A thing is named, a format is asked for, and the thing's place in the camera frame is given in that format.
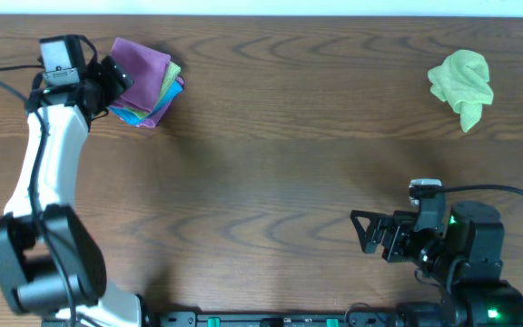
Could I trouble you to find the purple microfiber cloth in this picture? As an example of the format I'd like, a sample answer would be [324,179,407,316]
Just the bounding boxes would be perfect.
[110,37,171,112]

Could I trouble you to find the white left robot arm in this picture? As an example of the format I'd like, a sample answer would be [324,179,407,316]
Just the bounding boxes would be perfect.
[0,56,143,326]

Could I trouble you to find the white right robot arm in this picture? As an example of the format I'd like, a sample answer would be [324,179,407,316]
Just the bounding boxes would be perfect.
[350,201,523,326]

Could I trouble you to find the folded blue cloth in stack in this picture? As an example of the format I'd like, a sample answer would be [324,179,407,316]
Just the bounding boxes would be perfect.
[109,78,183,128]

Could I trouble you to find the folded pink cloth under stack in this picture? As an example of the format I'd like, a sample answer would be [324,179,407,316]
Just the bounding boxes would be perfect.
[138,77,184,128]

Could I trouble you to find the folded green cloth on stack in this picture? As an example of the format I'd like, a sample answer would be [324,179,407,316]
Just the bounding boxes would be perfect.
[124,62,182,119]

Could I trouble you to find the crumpled green cloth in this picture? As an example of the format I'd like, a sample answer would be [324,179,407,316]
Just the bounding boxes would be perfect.
[427,49,494,133]

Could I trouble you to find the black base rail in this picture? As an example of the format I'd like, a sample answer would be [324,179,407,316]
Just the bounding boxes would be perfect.
[41,310,408,327]

